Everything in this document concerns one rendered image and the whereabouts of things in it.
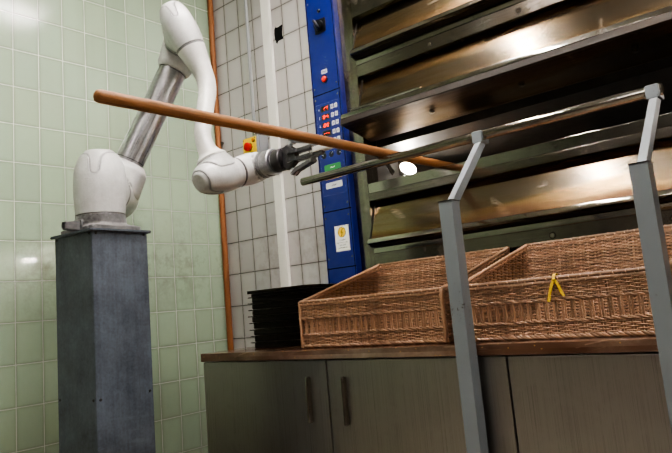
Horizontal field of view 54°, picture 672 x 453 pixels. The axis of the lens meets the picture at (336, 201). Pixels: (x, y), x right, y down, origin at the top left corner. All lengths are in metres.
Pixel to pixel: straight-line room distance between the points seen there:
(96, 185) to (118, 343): 0.49
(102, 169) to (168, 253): 0.94
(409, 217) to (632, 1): 1.04
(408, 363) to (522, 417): 0.34
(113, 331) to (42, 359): 0.67
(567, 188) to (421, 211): 0.56
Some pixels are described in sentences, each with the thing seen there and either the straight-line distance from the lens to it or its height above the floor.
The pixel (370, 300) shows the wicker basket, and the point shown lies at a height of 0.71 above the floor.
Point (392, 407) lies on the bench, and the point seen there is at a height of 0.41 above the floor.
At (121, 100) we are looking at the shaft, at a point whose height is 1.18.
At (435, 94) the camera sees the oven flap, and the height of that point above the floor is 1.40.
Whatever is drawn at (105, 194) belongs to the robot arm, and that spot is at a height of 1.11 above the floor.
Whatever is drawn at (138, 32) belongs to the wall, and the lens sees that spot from 3.25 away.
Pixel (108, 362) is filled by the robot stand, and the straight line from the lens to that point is 2.10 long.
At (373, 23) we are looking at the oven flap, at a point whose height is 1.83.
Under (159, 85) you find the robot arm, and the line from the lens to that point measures 2.47.
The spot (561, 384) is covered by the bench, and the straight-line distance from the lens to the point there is 1.68.
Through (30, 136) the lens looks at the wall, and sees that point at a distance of 2.83.
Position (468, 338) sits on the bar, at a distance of 1.71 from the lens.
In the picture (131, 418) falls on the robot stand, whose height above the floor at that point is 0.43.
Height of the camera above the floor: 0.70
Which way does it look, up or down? 9 degrees up
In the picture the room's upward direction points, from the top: 5 degrees counter-clockwise
